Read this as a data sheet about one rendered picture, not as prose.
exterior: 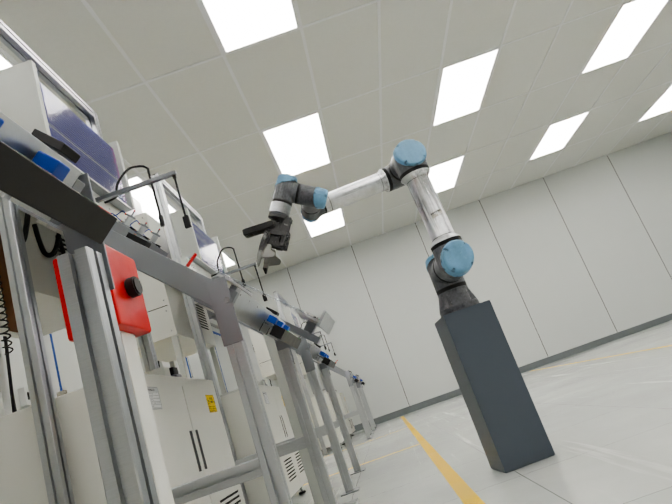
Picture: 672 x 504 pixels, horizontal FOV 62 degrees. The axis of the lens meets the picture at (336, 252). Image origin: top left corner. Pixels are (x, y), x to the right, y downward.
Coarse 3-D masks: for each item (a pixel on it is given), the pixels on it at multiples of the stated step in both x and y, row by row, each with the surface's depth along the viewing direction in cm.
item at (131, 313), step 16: (112, 256) 104; (112, 272) 102; (128, 272) 109; (128, 288) 105; (64, 304) 100; (128, 304) 104; (144, 304) 112; (64, 320) 99; (128, 320) 101; (144, 320) 109; (128, 336) 104; (128, 352) 101; (128, 368) 100; (144, 384) 103; (144, 400) 101; (144, 416) 99; (144, 432) 97; (160, 448) 101; (160, 464) 98; (160, 480) 96; (160, 496) 94
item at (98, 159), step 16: (48, 96) 185; (48, 112) 181; (64, 112) 194; (64, 128) 189; (80, 128) 203; (80, 144) 198; (96, 144) 214; (80, 160) 193; (96, 160) 208; (112, 160) 226; (96, 176) 202; (112, 176) 219
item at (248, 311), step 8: (240, 296) 146; (248, 296) 153; (240, 304) 149; (248, 304) 156; (256, 304) 163; (240, 312) 152; (248, 312) 159; (256, 312) 166; (264, 312) 175; (240, 320) 155; (248, 320) 162; (256, 320) 170; (264, 320) 180; (280, 320) 199; (256, 328) 174; (264, 328) 183; (272, 336) 198
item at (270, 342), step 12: (264, 336) 238; (276, 348) 236; (276, 360) 235; (276, 372) 233; (288, 396) 230; (288, 408) 229; (300, 432) 226; (300, 456) 224; (312, 468) 222; (312, 480) 221; (312, 492) 220
